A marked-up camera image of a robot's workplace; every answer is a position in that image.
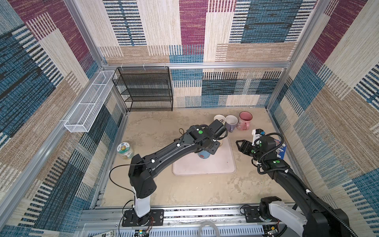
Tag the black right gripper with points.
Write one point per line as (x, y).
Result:
(250, 148)

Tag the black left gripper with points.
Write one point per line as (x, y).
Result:
(214, 151)

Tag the purple mug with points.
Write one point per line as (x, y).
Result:
(231, 123)

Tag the pink patterned mug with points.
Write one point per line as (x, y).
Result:
(245, 118)

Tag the green mug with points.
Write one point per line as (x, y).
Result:
(220, 118)

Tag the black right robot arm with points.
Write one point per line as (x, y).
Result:
(316, 218)

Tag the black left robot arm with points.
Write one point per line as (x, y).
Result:
(143, 170)

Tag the blue polka dot mug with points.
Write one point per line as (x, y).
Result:
(204, 154)

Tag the white plastic tray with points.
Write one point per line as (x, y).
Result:
(222, 162)

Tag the small labelled jar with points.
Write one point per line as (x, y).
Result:
(125, 150)

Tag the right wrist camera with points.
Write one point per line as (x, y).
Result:
(257, 133)

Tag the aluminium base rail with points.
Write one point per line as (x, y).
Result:
(194, 221)

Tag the black wire mesh shelf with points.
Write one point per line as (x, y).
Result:
(145, 89)

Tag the white wire mesh basket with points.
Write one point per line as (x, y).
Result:
(86, 111)

